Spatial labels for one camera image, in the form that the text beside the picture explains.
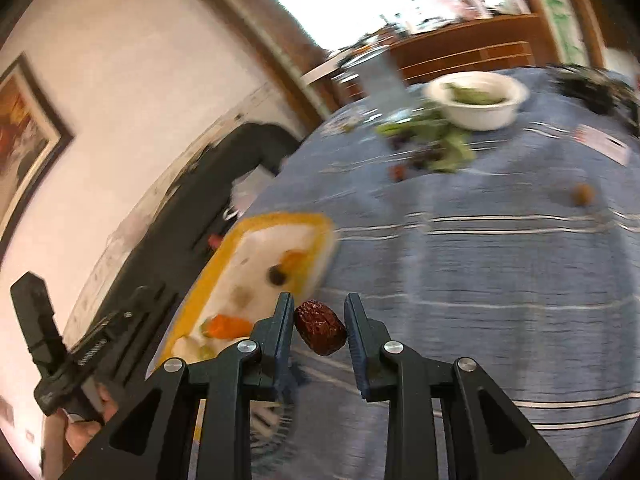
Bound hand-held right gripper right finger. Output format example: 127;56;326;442
344;292;573;480

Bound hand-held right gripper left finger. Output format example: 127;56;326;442
60;291;296;480

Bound dark red jujube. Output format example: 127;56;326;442
293;300;348;357

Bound yellow-rimmed white tray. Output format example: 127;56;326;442
147;212;337;376

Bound person's left hand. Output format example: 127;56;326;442
62;392;121;461

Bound orange tangerine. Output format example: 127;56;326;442
207;313;253;339

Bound blue plaid tablecloth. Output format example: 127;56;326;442
145;62;640;480

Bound black sofa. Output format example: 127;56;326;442
65;122;301;376

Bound loose green leafy vegetables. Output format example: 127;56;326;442
375;105;476;173

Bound white bowl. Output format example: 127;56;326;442
424;71;530;131

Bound green vegetables in bowl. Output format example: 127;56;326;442
442;82;506;106

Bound white and red card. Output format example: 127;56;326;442
574;124;631;165

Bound wooden cabinet counter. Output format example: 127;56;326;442
300;10;558;106

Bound dark framed wall picture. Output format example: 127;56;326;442
0;52;76;256

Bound wooden partition frame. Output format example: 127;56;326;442
160;0;608;126

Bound black cables and adapter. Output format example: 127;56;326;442
547;62;640;133

